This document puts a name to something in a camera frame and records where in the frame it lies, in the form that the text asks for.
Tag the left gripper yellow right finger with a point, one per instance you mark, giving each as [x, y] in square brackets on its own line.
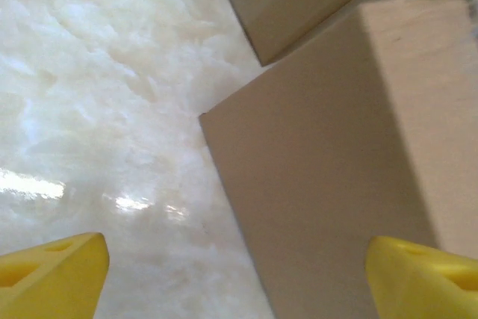
[425, 281]

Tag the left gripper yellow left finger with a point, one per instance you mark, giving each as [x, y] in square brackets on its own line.
[48, 281]

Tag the taped brown cardboard box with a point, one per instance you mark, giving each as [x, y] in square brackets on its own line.
[328, 166]

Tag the brown cardboard box torn tape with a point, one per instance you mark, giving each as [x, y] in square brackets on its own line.
[298, 1]

